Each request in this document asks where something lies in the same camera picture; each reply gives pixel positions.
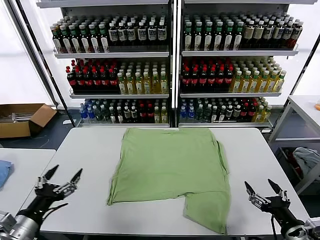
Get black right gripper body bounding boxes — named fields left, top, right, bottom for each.
left=262, top=195, right=305, bottom=230

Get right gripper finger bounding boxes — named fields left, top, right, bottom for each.
left=267, top=178, right=291, bottom=203
left=244, top=181, right=267, bottom=210

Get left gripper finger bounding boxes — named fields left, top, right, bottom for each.
left=52, top=167, right=84, bottom=195
left=35, top=164, right=60, bottom=190

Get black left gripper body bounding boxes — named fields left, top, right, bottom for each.
left=15, top=183, right=67, bottom=223

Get green polo shirt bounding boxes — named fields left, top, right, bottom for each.
left=106, top=127, right=231, bottom=235

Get red item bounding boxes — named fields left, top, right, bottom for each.
left=287, top=149, right=302, bottom=177

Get dark storage bin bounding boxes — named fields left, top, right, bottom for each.
left=277, top=146, right=320, bottom=187

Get grey crumpled cloth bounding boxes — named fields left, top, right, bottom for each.
left=292, top=146, right=320, bottom=180

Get blue folded cloth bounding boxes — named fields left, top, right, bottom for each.
left=0, top=159, right=14, bottom=191

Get brown cardboard box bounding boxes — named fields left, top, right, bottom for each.
left=0, top=103, right=58, bottom=139

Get clear plastic packets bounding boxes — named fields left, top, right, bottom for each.
left=11, top=111, right=35, bottom=124

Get clear green water bottle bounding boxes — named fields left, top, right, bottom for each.
left=203, top=104, right=212, bottom=123
left=101, top=104, right=110, bottom=123
left=94, top=104, right=103, bottom=122
left=195, top=104, right=204, bottom=123

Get cola bottle red cap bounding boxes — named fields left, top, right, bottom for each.
left=108, top=67, right=119, bottom=94
left=92, top=68, right=102, bottom=94
left=75, top=68, right=86, bottom=94
left=207, top=66, right=217, bottom=92
left=248, top=102, right=257, bottom=122
left=138, top=103, right=147, bottom=123
left=83, top=68, right=94, bottom=94
left=146, top=103, right=155, bottom=123
left=66, top=67, right=78, bottom=94
left=215, top=65, right=225, bottom=92
left=100, top=68, right=110, bottom=94
left=224, top=65, right=234, bottom=92
left=181, top=66, right=191, bottom=92
left=198, top=66, right=208, bottom=92
left=240, top=102, right=249, bottom=122
left=189, top=66, right=200, bottom=92

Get white metal bottle shelf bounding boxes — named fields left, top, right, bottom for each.
left=176, top=0, right=318, bottom=130
left=36, top=0, right=176, bottom=128

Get dark tea bottle green cap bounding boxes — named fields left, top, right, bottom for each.
left=183, top=21, right=193, bottom=51
left=88, top=23, right=100, bottom=53
left=233, top=21, right=244, bottom=50
left=60, top=24, right=71, bottom=54
left=98, top=23, right=110, bottom=53
left=203, top=21, right=214, bottom=51
left=223, top=21, right=234, bottom=51
left=213, top=21, right=224, bottom=51
left=69, top=24, right=80, bottom=54
left=193, top=21, right=204, bottom=51
left=79, top=23, right=90, bottom=54

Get dark drink bottle blue label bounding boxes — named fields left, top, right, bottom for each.
left=117, top=21, right=128, bottom=47
left=147, top=21, right=158, bottom=47
left=282, top=21, right=293, bottom=49
left=157, top=20, right=168, bottom=47
left=126, top=21, right=137, bottom=47
left=137, top=21, right=148, bottom=47
left=262, top=20, right=274, bottom=49
left=108, top=21, right=119, bottom=47
left=272, top=20, right=283, bottom=49

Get red drink bottle white cap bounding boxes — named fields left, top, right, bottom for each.
left=291, top=21, right=304, bottom=49

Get dark drink bottle beige label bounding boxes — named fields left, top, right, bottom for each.
left=243, top=20, right=254, bottom=49
left=253, top=20, right=264, bottom=49

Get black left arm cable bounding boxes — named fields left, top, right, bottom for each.
left=42, top=202, right=69, bottom=221

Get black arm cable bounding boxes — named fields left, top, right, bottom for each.
left=42, top=202, right=69, bottom=221
left=270, top=215, right=279, bottom=240

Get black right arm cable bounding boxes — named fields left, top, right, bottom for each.
left=270, top=215, right=279, bottom=240

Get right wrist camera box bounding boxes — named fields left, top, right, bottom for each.
left=305, top=216, right=320, bottom=235

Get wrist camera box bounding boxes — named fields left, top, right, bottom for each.
left=0, top=211, right=16, bottom=235
left=305, top=216, right=320, bottom=235

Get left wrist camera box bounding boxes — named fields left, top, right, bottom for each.
left=0, top=211, right=16, bottom=235

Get white metal frame table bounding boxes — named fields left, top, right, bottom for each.
left=268, top=94, right=320, bottom=196

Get dark slanted window post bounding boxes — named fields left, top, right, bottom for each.
left=6, top=0, right=77, bottom=127

